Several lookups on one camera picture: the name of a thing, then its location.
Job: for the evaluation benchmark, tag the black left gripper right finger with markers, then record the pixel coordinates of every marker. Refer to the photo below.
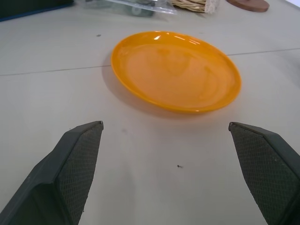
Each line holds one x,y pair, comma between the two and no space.
269,168

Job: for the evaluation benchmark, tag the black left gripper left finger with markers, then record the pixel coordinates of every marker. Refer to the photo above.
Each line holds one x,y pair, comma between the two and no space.
70,168

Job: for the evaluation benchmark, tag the orange round plate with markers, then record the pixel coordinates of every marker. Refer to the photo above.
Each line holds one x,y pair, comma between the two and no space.
175,72

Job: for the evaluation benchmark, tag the round brown wooden board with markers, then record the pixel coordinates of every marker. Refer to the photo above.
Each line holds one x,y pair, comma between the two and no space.
250,4

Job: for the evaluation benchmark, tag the dark blue-edged tray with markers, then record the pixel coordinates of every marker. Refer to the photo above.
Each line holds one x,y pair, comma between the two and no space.
28,8

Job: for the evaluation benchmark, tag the clear plastic bag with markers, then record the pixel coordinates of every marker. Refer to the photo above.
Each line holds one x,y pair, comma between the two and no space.
131,7

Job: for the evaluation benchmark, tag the woven wicker basket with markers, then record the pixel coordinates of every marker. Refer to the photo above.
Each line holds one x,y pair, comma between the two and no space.
194,4

